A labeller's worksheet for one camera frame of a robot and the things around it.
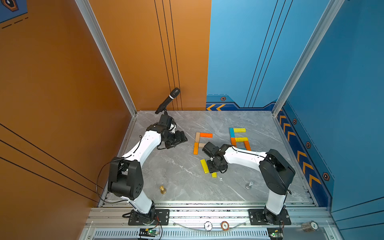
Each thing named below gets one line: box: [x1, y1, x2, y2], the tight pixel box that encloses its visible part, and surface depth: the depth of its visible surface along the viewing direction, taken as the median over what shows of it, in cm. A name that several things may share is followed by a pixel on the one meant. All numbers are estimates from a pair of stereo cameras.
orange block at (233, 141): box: [231, 137, 237, 146], surface depth 104 cm
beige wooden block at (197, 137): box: [195, 132, 201, 143], surface depth 107 cm
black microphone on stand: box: [155, 87, 180, 115], surface depth 95 cm
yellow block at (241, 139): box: [235, 137, 249, 143], surface depth 104 cm
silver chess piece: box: [245, 181, 254, 190], surface depth 83 cm
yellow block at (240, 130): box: [233, 128, 247, 133], surface depth 111 cm
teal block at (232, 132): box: [229, 127, 236, 138], surface depth 111 cm
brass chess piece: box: [159, 185, 167, 195], surface depth 82 cm
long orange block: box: [199, 132, 214, 138], surface depth 107 cm
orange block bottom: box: [244, 140, 252, 151], surface depth 102 cm
